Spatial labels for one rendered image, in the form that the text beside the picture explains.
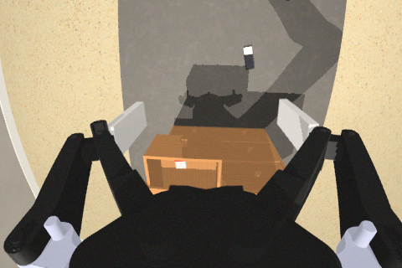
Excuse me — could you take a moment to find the orange wooden chest of drawers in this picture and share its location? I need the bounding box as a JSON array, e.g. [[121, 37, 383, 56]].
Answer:
[[145, 126, 286, 194]]

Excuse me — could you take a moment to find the wooden drawer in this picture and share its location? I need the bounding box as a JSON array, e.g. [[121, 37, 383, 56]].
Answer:
[[171, 126, 218, 137], [220, 128, 270, 143], [221, 142, 281, 162], [223, 163, 284, 192], [143, 134, 222, 188]]

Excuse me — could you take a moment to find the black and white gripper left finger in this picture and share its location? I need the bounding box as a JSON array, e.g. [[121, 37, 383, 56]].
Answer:
[[3, 101, 179, 268]]

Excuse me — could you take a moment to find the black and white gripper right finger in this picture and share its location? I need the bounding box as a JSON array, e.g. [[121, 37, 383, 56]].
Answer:
[[224, 99, 402, 268]]

